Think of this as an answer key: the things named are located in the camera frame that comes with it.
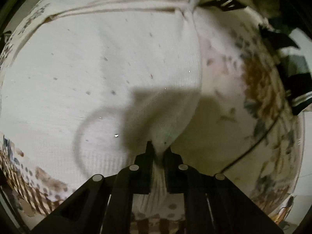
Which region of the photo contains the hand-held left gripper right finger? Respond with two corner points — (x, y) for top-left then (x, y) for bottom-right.
(164, 148), (285, 234)

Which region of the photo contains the thin black cable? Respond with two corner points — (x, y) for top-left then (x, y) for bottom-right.
(220, 97), (293, 173)

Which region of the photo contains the patterned cream bedspread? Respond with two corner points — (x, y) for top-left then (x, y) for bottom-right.
(0, 0), (306, 234)

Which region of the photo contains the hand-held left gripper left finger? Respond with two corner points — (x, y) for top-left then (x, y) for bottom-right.
(31, 141), (154, 234)

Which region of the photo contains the dark garment with white stripes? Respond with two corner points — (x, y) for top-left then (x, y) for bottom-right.
(258, 24), (312, 115)

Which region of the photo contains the white knitted sweater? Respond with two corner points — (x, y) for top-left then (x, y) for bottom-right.
(0, 0), (203, 215)

